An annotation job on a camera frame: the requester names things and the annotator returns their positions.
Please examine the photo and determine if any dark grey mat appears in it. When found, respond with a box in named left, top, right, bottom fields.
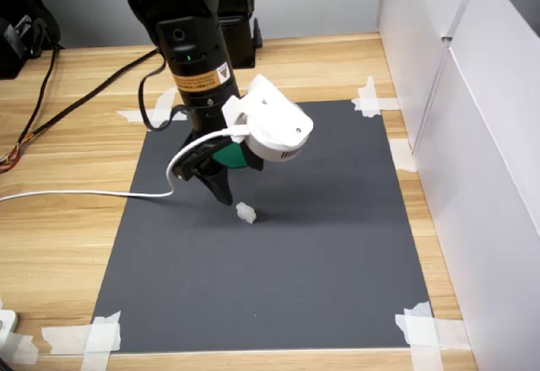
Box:
left=90, top=99, right=435, bottom=354

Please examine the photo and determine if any white tape patch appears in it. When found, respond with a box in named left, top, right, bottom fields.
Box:
left=116, top=87, right=189, bottom=130
left=0, top=331, right=40, bottom=367
left=40, top=310, right=122, bottom=371
left=394, top=301, right=472, bottom=371
left=352, top=75, right=400, bottom=119
left=387, top=138, right=419, bottom=173

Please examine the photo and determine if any white partition panel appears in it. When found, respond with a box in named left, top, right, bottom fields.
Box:
left=376, top=0, right=486, bottom=147
left=446, top=0, right=540, bottom=237
left=413, top=46, right=540, bottom=371

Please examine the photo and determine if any white camera cable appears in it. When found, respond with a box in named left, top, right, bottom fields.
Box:
left=0, top=128, right=250, bottom=203

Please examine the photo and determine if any round green lid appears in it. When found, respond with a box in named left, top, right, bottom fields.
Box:
left=212, top=141, right=251, bottom=171

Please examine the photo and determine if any small white plastic terminal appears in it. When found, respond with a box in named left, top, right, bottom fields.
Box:
left=235, top=202, right=257, bottom=224

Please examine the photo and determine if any black cable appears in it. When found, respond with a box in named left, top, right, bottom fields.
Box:
left=14, top=46, right=60, bottom=153
left=138, top=52, right=190, bottom=133
left=0, top=47, right=164, bottom=175

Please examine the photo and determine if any white camera box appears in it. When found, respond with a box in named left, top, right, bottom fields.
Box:
left=221, top=73, right=315, bottom=164

